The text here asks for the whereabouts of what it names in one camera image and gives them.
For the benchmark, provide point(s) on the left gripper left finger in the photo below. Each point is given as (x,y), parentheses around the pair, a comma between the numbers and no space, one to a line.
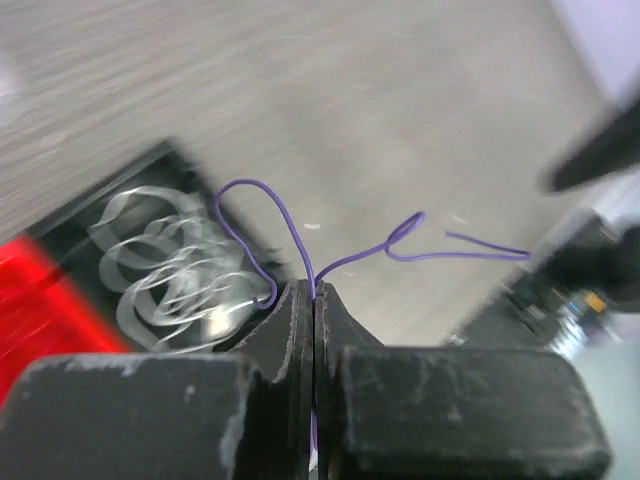
(267,396)

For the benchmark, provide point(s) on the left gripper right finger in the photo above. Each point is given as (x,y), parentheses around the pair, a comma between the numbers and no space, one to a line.
(334,329)

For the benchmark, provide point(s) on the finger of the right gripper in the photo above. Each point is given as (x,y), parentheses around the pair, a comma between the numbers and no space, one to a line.
(609,147)

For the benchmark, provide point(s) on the black plastic bin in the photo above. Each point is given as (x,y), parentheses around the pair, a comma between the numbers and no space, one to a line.
(163,263)

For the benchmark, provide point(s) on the red plastic bin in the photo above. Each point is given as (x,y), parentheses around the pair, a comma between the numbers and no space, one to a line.
(43,313)

